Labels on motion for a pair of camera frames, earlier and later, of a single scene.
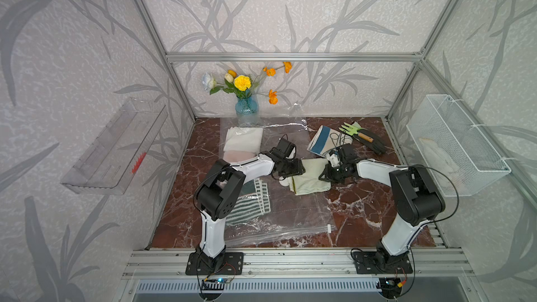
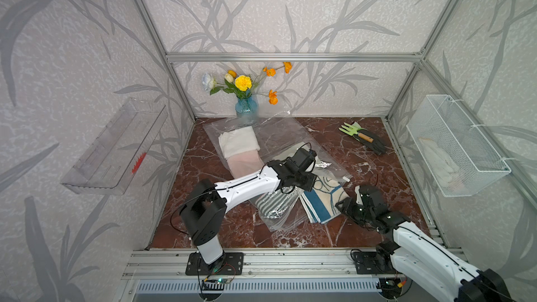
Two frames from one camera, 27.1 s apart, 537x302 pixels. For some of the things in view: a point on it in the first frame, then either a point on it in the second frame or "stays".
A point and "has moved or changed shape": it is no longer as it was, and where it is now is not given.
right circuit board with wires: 390,287 stays
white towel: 247,139 has moved or changed shape
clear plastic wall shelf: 108,166 stays
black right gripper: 326,176 to 346,208
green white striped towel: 252,202 to 274,204
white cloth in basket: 445,168 stays
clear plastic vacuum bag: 266,211 has moved or changed shape
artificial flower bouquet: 242,86 stays
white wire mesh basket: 461,161 stays
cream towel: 309,181 has moved or changed shape
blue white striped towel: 326,138 to 319,203
